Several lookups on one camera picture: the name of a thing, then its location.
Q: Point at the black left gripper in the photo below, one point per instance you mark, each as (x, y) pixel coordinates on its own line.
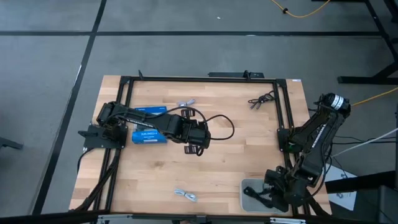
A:
(199, 133)

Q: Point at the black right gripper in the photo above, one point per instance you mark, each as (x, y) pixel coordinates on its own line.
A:
(280, 183)

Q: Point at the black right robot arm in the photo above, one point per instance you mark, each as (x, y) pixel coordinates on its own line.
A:
(320, 137)

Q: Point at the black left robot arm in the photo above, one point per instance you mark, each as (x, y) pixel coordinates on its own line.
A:
(155, 121)

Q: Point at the grey plastic bin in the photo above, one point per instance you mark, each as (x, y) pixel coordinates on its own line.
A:
(248, 205)

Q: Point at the blue game controller box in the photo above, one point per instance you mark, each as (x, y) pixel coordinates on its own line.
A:
(149, 137)

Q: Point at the white paper sheet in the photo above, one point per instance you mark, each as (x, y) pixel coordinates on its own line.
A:
(345, 199)

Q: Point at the black furniture beam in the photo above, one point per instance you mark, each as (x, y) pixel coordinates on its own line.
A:
(357, 183)

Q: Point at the black crossbar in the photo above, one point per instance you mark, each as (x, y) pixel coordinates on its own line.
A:
(46, 217)

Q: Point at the dark furniture leg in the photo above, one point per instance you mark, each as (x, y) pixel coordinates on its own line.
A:
(9, 143)

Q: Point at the silver bracket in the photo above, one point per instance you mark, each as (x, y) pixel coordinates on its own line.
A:
(287, 221)
(115, 219)

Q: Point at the black aluminium table frame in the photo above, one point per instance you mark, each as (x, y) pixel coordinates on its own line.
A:
(202, 79)

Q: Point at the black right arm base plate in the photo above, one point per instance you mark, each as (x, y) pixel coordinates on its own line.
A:
(283, 137)

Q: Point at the black frame post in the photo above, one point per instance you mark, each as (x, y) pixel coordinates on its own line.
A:
(140, 75)

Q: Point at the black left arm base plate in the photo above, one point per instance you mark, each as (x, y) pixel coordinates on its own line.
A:
(93, 140)

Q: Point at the black desk frame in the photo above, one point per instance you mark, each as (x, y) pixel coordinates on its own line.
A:
(367, 80)

